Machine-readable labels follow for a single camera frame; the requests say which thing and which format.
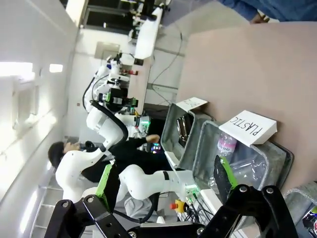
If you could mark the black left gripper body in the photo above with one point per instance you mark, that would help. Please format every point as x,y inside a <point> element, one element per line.
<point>116,98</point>

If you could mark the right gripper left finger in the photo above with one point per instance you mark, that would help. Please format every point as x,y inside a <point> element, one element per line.
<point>111,188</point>

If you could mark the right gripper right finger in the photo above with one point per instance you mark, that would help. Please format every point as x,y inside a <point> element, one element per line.
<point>223,181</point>

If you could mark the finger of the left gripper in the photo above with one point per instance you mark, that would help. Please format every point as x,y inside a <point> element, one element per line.
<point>132,102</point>

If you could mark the large clear plastic bottle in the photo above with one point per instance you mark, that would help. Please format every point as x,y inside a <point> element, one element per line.
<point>247,167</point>

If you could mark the pink-label water bottle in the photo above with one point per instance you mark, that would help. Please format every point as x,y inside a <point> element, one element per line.
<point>226,145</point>

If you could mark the black drink can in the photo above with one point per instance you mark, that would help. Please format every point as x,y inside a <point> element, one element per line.
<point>310,219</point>

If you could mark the denim person's left forearm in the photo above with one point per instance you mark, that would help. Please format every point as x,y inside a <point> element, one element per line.
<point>287,8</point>

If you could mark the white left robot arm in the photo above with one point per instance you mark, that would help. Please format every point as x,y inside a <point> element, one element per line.
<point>74,173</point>

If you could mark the grey fabric basket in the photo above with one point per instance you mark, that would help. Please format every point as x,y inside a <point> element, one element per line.
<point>171,129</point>
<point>205,148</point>
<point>297,198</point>

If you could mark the seated person's hand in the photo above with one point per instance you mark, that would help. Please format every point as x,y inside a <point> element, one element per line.
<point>152,138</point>

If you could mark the denim person's left hand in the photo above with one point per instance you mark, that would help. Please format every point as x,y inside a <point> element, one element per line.
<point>258,18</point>

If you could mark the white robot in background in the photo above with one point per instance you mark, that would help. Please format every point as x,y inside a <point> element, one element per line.
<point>116,119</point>

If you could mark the large white PLASTIC sign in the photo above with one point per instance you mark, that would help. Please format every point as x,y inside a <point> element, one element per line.
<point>210,198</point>

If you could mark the seated person in black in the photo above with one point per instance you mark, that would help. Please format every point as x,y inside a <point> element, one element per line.
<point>133,153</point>

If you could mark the lit colourful screen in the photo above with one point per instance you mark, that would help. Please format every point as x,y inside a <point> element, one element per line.
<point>155,148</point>

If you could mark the red emergency stop button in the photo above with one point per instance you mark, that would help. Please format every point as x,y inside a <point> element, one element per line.
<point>177,205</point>

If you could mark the brown glass bottle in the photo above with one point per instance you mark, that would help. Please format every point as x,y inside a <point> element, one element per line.
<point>179,129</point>

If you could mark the large white BOTTLE sign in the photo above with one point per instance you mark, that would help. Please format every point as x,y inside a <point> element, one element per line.
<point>171,160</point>

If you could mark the small white BOTTLE tent card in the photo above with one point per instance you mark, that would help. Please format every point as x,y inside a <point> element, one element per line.
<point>192,102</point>

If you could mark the small white PLASTIC tent card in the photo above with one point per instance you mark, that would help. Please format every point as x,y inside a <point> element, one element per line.
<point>247,126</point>

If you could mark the ceiling light panel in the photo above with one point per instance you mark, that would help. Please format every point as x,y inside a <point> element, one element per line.
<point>15,69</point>
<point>57,68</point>

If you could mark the long white desk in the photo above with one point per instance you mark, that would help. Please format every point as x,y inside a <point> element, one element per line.
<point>148,32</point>

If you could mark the person in denim shirt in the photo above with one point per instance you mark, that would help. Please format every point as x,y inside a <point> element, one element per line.
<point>231,2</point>

